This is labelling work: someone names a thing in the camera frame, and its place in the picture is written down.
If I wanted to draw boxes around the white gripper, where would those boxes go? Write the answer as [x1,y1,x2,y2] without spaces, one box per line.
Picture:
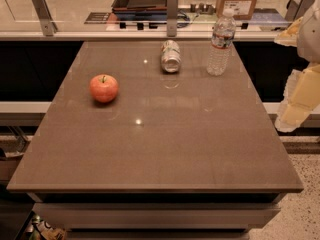
[274,0,320,132]

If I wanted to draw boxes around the silver green 7up can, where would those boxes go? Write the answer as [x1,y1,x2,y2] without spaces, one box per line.
[161,40,181,73]

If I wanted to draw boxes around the clear plastic water bottle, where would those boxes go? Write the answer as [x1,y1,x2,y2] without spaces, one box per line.
[207,8,236,76]

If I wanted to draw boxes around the red apple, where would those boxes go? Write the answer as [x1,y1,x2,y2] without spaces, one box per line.
[89,74,119,103]

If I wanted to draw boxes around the items under table left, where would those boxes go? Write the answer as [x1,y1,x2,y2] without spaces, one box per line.
[28,214,66,240]

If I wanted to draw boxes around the right metal rail bracket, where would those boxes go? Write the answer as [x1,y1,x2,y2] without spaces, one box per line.
[285,0,315,22]

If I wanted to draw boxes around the metal rail bracket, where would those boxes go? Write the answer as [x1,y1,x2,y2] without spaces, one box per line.
[285,0,315,22]
[167,0,178,37]
[31,0,57,36]

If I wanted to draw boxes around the middle metal rail bracket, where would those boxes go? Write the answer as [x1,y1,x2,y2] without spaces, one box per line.
[167,0,178,37]

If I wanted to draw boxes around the left metal rail bracket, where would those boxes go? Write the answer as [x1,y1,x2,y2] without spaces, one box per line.
[31,0,57,36]

